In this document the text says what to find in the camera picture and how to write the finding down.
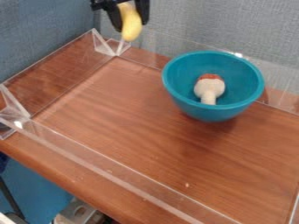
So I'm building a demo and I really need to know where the white red toy mushroom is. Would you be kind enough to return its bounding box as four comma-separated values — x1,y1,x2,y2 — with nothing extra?
194,73,226,105

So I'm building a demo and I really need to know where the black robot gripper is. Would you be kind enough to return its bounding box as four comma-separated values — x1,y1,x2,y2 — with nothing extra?
90,0,150,32

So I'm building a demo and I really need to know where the grey metal bracket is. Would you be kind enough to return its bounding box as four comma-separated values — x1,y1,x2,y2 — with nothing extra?
52,199,104,224

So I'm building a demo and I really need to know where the blue plastic bowl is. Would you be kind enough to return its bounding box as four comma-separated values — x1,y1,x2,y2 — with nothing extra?
163,51,266,122

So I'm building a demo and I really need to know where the yellow toy banana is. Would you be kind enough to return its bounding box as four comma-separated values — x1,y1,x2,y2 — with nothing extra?
118,3,143,42

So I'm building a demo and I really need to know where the clear acrylic table barrier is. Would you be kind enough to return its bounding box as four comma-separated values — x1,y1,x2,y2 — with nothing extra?
0,31,299,224

